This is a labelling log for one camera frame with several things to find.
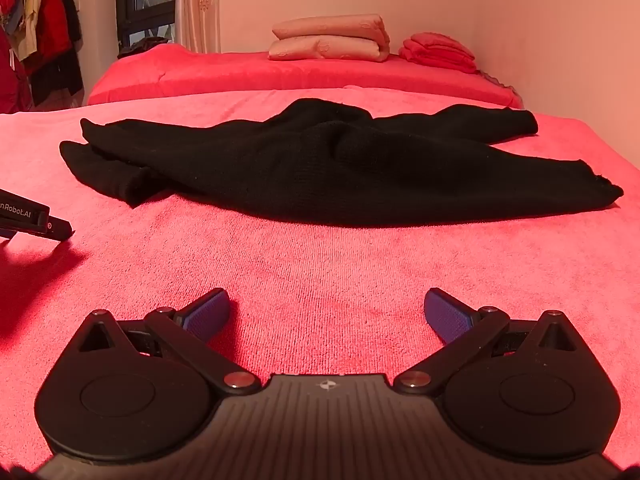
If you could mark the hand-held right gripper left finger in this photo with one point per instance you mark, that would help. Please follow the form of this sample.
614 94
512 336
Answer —
207 316

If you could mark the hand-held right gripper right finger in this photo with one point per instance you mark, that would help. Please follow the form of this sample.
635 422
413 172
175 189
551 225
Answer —
450 317

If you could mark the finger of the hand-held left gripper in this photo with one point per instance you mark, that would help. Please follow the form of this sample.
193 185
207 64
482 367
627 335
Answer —
59 227

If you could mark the black pants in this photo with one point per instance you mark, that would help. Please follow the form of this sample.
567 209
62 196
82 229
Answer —
325 170

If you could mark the pink towel blanket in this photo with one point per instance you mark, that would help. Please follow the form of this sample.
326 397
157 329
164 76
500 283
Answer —
325 265

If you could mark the hanging red and dark clothes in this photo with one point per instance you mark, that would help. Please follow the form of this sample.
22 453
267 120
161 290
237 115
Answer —
67 75

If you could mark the hanging beige garment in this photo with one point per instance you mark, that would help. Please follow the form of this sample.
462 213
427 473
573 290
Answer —
27 30

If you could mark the hanging red jacket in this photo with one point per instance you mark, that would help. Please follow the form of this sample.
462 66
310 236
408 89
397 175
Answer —
52 25

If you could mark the dark cloth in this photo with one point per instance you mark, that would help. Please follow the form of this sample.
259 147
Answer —
140 47

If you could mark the red bed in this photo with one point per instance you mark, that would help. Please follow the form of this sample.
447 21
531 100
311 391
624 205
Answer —
250 75

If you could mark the pink curtain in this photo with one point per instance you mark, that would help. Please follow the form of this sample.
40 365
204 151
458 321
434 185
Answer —
197 5

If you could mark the folded red blanket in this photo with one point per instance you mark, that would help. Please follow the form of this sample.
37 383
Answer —
437 52

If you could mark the pink pillow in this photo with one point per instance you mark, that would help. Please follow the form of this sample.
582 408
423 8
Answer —
320 50
335 26

